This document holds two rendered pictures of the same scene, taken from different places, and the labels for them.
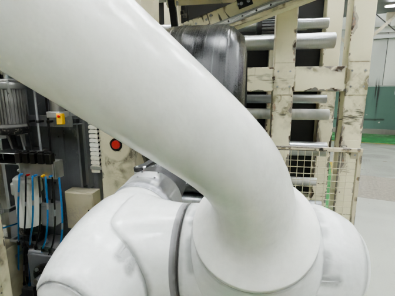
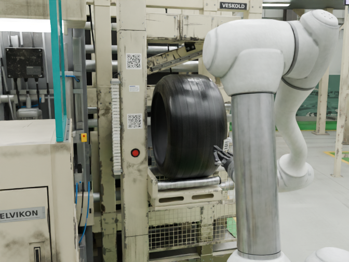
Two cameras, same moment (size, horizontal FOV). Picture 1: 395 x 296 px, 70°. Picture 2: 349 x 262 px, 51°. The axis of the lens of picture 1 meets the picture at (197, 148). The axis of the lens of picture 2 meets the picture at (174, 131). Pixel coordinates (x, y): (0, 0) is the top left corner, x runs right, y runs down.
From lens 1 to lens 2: 117 cm
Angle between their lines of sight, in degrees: 26
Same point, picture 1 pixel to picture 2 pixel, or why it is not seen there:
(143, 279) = not seen: hidden behind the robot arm
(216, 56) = (214, 100)
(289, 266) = (305, 170)
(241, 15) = (188, 56)
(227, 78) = (222, 112)
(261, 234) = (303, 163)
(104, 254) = not seen: hidden behind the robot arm
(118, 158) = (136, 161)
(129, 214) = not seen: hidden behind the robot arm
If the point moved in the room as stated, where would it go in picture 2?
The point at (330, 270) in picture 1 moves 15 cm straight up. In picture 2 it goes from (308, 172) to (311, 131)
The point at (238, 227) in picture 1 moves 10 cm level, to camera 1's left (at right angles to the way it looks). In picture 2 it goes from (299, 162) to (277, 165)
